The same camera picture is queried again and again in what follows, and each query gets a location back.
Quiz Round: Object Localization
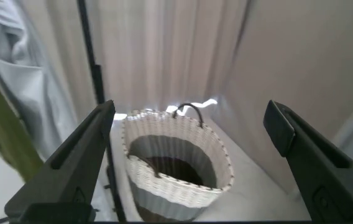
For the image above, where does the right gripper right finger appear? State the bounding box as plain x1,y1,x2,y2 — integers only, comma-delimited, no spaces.
263,99,353,223

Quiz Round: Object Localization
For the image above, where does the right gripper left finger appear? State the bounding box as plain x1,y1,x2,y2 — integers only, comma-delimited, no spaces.
4,99,116,223

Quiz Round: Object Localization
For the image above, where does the green garment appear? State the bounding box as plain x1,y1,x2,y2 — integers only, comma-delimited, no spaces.
0,58,44,183

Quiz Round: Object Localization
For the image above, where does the pale grey garment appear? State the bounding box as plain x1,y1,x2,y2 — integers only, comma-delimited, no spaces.
0,0,78,162

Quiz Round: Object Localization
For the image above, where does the black clothes rack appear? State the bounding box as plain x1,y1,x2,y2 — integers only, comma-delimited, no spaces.
0,0,127,223

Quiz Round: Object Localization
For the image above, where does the white laundry basket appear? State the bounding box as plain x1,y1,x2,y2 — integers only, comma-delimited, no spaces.
121,102,235,223

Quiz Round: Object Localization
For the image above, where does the white curtain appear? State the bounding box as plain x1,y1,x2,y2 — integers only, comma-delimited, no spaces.
17,0,254,114

